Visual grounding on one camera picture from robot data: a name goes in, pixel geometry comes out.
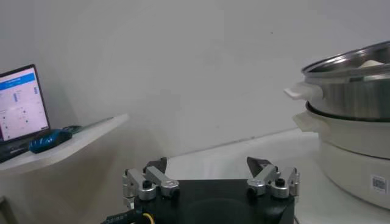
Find white side table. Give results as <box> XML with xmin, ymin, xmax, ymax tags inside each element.
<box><xmin>0</xmin><ymin>114</ymin><xmax>130</xmax><ymax>224</ymax></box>

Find perforated stainless steel steamer basket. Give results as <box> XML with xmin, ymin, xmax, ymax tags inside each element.
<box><xmin>283</xmin><ymin>41</ymin><xmax>390</xmax><ymax>122</ymax></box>

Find black laptop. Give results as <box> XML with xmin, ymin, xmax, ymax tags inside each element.
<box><xmin>0</xmin><ymin>63</ymin><xmax>51</xmax><ymax>164</ymax></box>

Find blue black computer mouse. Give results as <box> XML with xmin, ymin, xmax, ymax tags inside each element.
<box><xmin>29</xmin><ymin>129</ymin><xmax>74</xmax><ymax>155</ymax></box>

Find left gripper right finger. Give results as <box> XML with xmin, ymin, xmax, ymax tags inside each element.
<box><xmin>246</xmin><ymin>156</ymin><xmax>301</xmax><ymax>200</ymax></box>

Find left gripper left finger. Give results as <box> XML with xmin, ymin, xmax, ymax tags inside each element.
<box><xmin>121</xmin><ymin>156</ymin><xmax>181</xmax><ymax>211</ymax></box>

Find white electric cooking pot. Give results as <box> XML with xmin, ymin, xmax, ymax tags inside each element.
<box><xmin>292</xmin><ymin>102</ymin><xmax>390</xmax><ymax>211</ymax></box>

